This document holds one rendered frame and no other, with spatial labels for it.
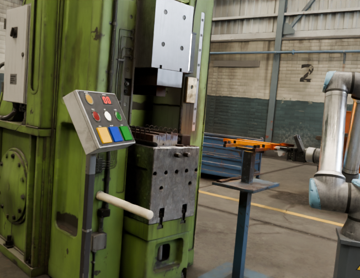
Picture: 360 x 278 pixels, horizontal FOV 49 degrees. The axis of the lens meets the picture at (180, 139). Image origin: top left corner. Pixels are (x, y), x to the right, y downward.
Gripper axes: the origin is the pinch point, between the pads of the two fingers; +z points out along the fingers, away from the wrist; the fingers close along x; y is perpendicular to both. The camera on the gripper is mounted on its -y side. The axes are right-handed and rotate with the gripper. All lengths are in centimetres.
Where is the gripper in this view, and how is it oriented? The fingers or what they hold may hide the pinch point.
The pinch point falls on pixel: (276, 146)
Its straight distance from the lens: 257.7
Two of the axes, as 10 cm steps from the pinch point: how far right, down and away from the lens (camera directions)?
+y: -0.8, 9.9, 0.9
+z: -7.9, -1.2, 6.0
